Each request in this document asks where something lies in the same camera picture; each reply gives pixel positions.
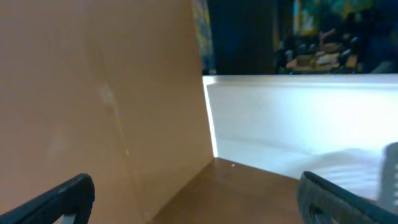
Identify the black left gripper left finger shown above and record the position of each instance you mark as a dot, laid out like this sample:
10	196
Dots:
71	200

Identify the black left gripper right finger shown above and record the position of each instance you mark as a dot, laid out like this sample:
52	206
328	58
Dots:
321	201

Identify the white back board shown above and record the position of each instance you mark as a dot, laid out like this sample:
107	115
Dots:
336	126

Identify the grey plastic basket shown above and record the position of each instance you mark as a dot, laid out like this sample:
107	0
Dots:
387	198

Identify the brown cardboard side panel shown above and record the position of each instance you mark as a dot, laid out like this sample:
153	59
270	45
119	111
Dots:
108	88

